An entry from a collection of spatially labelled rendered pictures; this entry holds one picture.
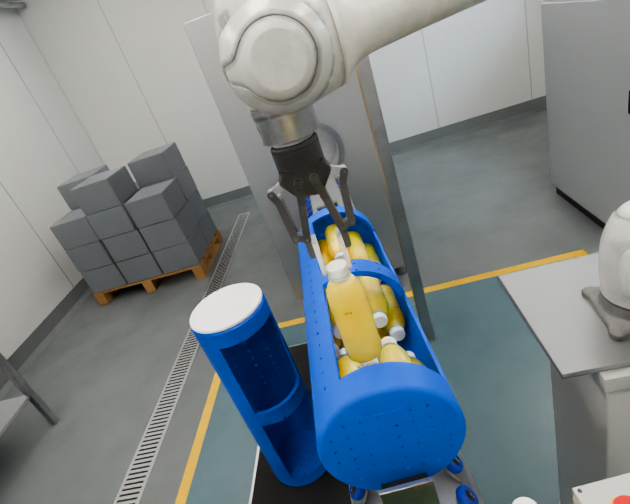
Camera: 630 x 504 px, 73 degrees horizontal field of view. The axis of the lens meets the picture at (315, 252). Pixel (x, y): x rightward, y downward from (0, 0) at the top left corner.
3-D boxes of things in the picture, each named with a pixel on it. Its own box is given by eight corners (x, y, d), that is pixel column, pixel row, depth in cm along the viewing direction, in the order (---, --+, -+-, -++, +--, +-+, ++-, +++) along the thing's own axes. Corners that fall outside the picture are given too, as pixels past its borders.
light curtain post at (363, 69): (432, 333, 257) (360, 31, 180) (435, 339, 252) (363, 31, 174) (422, 336, 258) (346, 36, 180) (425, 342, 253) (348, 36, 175)
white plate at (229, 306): (173, 329, 151) (175, 332, 151) (234, 333, 137) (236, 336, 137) (217, 282, 171) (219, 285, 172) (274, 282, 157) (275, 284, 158)
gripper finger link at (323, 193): (306, 171, 68) (314, 166, 68) (339, 226, 73) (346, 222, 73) (307, 178, 65) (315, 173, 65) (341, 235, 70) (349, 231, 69)
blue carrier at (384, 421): (381, 263, 163) (365, 195, 150) (474, 472, 86) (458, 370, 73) (310, 282, 165) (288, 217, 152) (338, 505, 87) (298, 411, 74)
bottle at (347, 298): (348, 341, 87) (321, 266, 79) (382, 335, 86) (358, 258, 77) (347, 366, 81) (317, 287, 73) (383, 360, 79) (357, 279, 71)
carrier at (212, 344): (262, 479, 191) (318, 494, 177) (173, 333, 151) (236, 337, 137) (290, 425, 212) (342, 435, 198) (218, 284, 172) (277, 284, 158)
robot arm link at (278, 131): (251, 106, 66) (265, 143, 69) (247, 116, 58) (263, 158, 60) (307, 86, 65) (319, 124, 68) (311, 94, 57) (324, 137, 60)
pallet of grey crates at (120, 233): (223, 239, 491) (176, 141, 437) (206, 277, 421) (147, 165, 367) (131, 265, 511) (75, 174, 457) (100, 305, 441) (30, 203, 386)
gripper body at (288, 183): (317, 124, 67) (334, 178, 71) (266, 142, 68) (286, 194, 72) (321, 134, 60) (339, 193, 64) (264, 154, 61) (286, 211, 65)
